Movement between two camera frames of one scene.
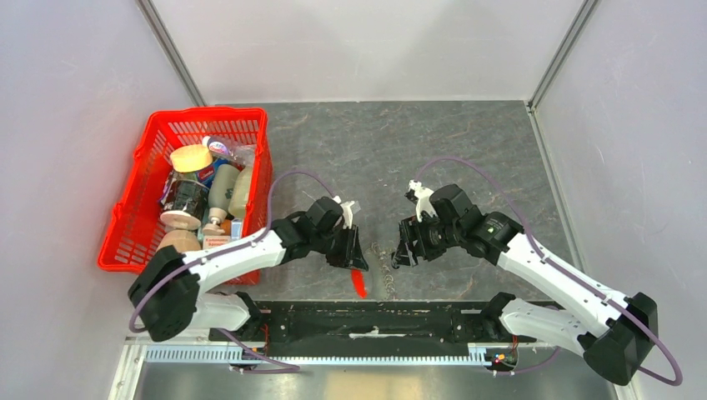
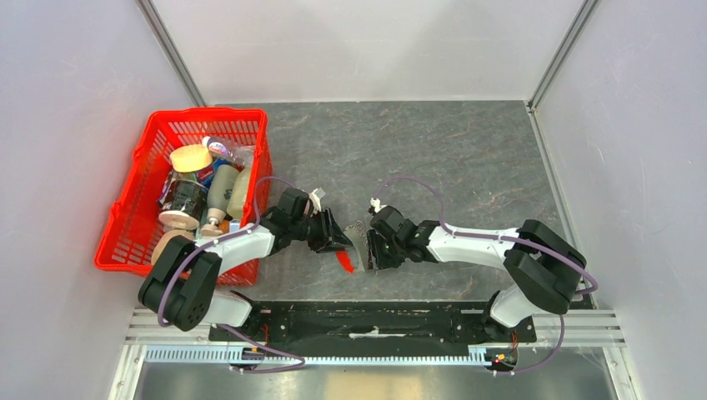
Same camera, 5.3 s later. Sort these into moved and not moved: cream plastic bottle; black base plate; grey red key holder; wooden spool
Moved: grey red key holder
Not moved: wooden spool; black base plate; cream plastic bottle
